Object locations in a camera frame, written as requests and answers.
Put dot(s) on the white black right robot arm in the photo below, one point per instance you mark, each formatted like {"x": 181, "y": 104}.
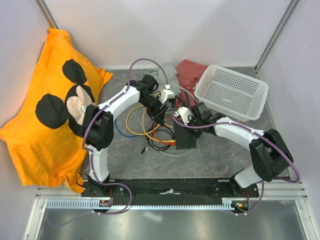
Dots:
{"x": 268, "y": 151}

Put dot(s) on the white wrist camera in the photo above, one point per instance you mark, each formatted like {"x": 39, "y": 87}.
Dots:
{"x": 166, "y": 94}
{"x": 184, "y": 114}

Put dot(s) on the black network switch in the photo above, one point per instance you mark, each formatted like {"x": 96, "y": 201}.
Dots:
{"x": 182, "y": 140}

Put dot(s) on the red cloth with navy trim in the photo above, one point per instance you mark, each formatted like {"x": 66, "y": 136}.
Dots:
{"x": 188, "y": 75}

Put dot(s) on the grey slotted cable duct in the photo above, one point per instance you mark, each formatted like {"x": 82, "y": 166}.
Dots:
{"x": 96, "y": 204}

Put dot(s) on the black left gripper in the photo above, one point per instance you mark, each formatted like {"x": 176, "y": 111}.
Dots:
{"x": 158, "y": 115}

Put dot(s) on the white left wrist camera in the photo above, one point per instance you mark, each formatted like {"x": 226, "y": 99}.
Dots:
{"x": 166, "y": 94}

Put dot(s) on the white perforated plastic basket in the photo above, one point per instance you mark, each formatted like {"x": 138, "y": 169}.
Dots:
{"x": 231, "y": 93}

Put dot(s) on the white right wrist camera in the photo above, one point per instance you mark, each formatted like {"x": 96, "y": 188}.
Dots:
{"x": 184, "y": 114}

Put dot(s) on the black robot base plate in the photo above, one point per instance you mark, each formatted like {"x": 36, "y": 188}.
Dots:
{"x": 185, "y": 190}

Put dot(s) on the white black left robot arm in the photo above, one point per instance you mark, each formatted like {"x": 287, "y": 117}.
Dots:
{"x": 98, "y": 122}

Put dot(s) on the grey cloth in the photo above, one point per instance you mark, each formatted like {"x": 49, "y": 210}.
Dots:
{"x": 171, "y": 74}

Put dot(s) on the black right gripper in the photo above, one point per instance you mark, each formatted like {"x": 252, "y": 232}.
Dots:
{"x": 199, "y": 133}

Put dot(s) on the orange Mickey Mouse pillow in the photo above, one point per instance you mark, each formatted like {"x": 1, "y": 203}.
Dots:
{"x": 44, "y": 139}

